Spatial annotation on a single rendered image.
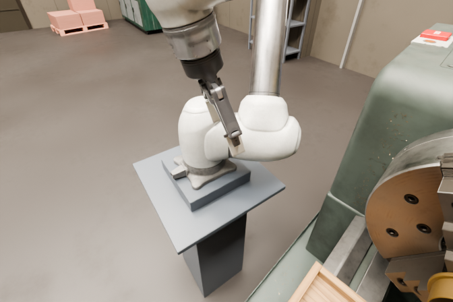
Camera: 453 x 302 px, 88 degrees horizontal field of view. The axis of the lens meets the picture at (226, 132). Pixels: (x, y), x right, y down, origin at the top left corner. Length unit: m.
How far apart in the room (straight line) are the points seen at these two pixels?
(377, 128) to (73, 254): 1.71
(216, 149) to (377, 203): 0.44
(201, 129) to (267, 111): 0.20
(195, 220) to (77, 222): 1.26
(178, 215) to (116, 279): 0.88
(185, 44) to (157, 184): 0.64
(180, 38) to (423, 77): 0.46
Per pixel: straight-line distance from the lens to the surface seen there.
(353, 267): 0.70
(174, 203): 0.87
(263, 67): 0.75
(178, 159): 0.92
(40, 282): 1.84
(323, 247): 0.97
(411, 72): 0.60
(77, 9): 7.24
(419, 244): 0.56
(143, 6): 5.96
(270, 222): 1.72
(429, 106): 0.58
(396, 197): 0.50
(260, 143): 0.71
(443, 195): 0.43
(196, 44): 0.40
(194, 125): 0.71
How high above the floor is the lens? 1.43
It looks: 37 degrees down
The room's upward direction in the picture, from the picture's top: straight up
